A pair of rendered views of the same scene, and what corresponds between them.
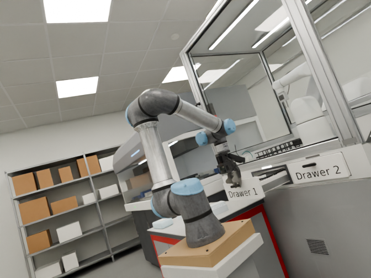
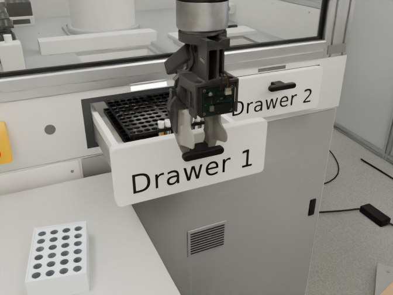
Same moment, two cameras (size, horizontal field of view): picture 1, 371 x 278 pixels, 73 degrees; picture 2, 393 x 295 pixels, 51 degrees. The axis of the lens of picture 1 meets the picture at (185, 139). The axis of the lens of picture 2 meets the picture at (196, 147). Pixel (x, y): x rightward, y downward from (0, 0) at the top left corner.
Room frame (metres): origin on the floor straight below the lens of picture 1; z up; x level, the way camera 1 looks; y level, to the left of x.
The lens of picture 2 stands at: (1.36, 0.43, 1.23)
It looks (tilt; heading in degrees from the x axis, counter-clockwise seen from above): 27 degrees down; 276
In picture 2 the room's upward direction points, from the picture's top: straight up
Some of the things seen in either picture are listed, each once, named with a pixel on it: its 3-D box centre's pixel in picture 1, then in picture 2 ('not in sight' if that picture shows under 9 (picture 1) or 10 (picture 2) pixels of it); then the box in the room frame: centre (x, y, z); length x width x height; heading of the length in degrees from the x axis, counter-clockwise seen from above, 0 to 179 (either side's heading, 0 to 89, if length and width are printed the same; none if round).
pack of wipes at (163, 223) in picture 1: (162, 223); not in sight; (1.78, 0.33, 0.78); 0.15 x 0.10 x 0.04; 33
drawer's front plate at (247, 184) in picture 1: (242, 189); (193, 160); (1.43, -0.21, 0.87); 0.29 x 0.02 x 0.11; 31
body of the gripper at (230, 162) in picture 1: (226, 162); (204, 72); (1.41, -0.17, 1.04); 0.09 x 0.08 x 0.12; 121
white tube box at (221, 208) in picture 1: (216, 210); (60, 257); (1.62, -0.04, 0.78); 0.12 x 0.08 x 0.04; 109
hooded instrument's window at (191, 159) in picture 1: (180, 167); not in sight; (3.19, 0.17, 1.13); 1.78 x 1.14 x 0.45; 31
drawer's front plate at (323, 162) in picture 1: (316, 169); (272, 94); (1.27, -0.56, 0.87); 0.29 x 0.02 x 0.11; 31
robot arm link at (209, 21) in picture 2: (222, 148); (204, 16); (1.41, -0.18, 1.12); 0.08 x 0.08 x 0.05
